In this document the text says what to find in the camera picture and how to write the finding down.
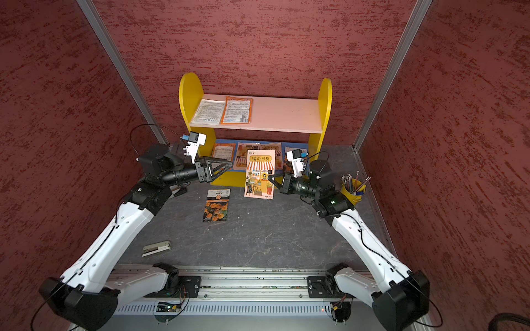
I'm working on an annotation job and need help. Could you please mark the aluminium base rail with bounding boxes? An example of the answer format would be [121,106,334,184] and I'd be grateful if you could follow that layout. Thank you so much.
[78,264,436,331]

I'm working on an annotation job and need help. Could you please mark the aluminium corner post right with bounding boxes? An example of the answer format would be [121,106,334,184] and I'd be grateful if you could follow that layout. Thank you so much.
[353,0,433,154]

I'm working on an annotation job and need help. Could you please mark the orange bordered seed bag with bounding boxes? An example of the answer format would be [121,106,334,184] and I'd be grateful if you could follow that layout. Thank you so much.
[211,143,237,161]
[221,96,253,124]

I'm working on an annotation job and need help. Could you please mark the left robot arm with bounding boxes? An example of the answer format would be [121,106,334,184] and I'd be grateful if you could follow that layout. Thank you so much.
[39,143,233,330]

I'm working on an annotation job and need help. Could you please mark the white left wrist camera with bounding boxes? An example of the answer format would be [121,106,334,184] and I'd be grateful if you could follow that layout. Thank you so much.
[182,132,206,164]

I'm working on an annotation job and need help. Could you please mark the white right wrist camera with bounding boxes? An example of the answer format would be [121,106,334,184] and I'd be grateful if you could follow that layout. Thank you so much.
[286,148,308,178]

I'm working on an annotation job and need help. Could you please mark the white seed bag upper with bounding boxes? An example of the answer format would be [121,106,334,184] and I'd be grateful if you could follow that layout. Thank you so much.
[191,99,226,126]

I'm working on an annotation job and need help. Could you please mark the yellow pen holder cup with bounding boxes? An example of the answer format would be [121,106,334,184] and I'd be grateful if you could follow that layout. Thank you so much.
[341,172,371,205]

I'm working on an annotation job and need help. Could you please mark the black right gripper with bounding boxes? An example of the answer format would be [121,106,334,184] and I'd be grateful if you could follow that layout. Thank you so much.
[268,172,320,198]

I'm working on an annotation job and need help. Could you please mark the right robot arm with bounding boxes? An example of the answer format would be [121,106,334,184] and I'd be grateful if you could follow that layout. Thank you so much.
[267,159,434,330]

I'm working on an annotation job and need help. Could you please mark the marigold seed bag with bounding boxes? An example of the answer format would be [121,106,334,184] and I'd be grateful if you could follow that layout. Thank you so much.
[203,189,230,222]
[283,147,308,177]

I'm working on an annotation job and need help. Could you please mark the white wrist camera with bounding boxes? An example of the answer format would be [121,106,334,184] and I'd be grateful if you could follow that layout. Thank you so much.
[182,132,206,164]
[286,148,308,178]

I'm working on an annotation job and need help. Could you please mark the white grey stapler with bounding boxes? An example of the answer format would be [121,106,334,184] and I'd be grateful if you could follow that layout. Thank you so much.
[142,241,171,257]

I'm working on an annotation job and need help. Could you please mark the yellow wooden shelf unit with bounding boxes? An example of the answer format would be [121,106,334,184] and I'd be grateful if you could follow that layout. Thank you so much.
[179,72,333,188]

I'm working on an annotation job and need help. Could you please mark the aluminium corner post left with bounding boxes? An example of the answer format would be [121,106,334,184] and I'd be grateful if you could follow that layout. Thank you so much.
[76,0,157,124]

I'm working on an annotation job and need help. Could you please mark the aluminium corner post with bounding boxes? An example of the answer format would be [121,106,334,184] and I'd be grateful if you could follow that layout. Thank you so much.
[76,0,157,124]
[353,0,433,154]

